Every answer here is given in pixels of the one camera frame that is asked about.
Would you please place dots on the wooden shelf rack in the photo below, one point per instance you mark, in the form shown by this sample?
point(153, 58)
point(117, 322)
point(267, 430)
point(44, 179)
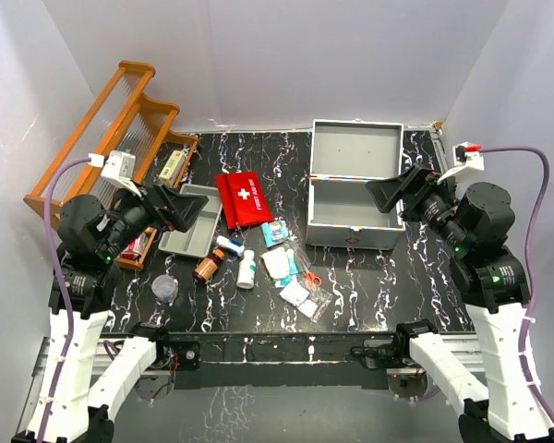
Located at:
point(124, 118)

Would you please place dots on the red white medicine box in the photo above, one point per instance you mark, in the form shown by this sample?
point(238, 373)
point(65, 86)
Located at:
point(136, 248)

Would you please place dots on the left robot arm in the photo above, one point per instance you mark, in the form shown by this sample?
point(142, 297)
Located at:
point(71, 407)

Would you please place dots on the brown medicine bottle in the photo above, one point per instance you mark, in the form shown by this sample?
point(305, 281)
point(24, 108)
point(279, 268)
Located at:
point(205, 270)

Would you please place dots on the teal tape packet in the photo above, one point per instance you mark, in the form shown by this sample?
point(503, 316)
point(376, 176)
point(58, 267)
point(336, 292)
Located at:
point(274, 232)

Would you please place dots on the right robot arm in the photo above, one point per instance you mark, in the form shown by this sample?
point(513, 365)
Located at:
point(493, 286)

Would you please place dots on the grey metal case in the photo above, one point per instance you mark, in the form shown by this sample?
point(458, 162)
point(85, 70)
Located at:
point(344, 156)

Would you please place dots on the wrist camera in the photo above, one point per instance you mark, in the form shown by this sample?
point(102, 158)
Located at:
point(117, 168)
point(468, 160)

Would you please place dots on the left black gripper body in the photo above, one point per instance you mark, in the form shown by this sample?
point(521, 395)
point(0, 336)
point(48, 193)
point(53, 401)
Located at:
point(137, 213)

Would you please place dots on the grey plastic tray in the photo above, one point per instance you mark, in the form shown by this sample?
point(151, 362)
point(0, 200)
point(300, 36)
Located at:
point(196, 242)

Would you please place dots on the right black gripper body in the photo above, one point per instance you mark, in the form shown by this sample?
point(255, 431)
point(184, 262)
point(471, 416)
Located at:
point(430, 197)

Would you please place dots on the clear round container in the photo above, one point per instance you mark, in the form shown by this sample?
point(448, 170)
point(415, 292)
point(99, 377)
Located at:
point(165, 289)

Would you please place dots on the green white medicine box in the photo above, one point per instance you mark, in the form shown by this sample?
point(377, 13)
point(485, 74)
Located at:
point(172, 168)

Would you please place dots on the white gauze pads bag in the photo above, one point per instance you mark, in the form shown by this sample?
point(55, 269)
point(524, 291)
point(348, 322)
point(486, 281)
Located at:
point(308, 298)

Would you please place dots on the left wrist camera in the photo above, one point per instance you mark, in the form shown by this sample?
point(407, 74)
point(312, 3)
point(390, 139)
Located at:
point(117, 168)

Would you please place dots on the white medicine bottle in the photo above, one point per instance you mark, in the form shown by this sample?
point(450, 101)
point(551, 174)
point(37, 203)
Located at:
point(247, 271)

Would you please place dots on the red first aid pouch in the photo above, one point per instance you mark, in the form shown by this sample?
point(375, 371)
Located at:
point(244, 202)

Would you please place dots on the orange scissors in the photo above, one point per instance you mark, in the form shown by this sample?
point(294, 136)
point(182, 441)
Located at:
point(312, 280)

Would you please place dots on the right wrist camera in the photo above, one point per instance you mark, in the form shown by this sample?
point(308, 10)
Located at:
point(468, 160)

